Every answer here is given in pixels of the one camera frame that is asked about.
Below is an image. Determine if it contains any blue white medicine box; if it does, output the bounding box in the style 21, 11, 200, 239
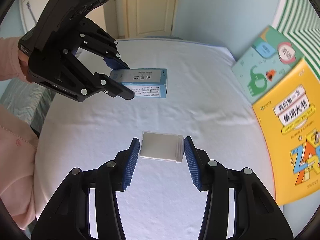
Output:
110, 68, 168, 98

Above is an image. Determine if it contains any silver plastic bottle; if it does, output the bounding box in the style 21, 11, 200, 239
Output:
139, 132, 184, 163

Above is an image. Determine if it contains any white bedroom door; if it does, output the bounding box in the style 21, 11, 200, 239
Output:
122, 0, 176, 38

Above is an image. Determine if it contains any person's left hand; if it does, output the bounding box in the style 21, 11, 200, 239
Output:
18, 50, 33, 83

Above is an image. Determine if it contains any white wardrobe with guitar sticker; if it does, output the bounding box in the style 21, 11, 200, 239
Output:
22, 0, 109, 38

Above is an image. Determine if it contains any green satin covered bed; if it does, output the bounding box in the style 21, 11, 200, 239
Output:
1, 78, 56, 133

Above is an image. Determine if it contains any white sheet covered bed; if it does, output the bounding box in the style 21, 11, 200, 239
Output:
34, 39, 274, 239

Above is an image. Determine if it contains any pink pajama clothing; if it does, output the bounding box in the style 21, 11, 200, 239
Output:
1, 37, 39, 229

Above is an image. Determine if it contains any yellow English word book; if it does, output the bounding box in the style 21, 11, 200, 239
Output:
252, 59, 319, 205

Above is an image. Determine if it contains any green elephant children's book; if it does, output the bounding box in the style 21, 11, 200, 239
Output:
232, 25, 303, 104

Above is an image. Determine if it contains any green white striped headboard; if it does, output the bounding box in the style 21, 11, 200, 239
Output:
271, 0, 319, 77

